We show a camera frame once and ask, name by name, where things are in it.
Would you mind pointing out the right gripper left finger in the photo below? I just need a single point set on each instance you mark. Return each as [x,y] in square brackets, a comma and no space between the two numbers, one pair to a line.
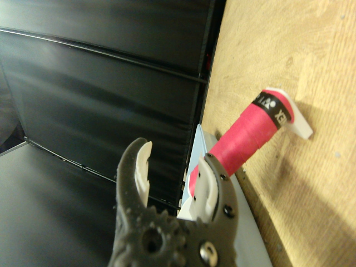
[130,222]

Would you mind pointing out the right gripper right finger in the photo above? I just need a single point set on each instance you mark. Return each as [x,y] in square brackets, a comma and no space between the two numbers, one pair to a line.
[226,222]

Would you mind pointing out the blue litter tray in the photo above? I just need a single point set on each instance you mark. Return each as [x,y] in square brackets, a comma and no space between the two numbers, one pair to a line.
[250,236]

